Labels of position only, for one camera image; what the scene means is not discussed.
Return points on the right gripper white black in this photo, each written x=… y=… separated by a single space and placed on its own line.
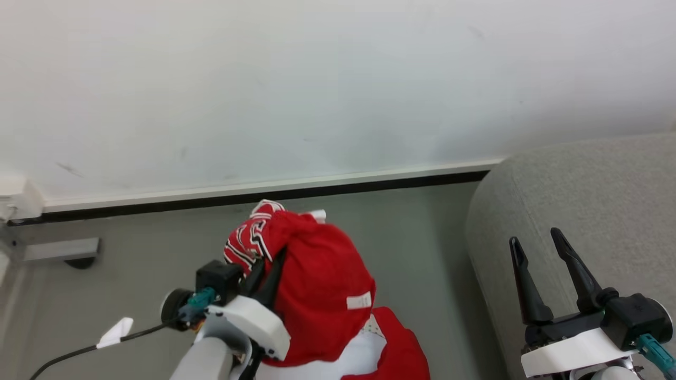
x=575 y=351

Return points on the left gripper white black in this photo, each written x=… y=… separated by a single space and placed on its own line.
x=253 y=319

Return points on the red basketball jersey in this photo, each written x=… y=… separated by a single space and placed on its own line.
x=322 y=279

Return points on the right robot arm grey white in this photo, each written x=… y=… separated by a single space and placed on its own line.
x=612 y=373

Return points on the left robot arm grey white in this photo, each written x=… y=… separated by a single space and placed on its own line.
x=206 y=361

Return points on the white and black baseboard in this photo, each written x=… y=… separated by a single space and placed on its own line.
x=264 y=191

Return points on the grey fabric sofa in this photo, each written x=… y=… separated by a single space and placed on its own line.
x=581 y=195

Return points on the black caster wheel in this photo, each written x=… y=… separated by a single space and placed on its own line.
x=80 y=263

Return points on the grey metal frame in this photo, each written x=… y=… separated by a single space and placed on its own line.
x=53 y=249

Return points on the white wall box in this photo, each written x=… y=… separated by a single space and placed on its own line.
x=18 y=198

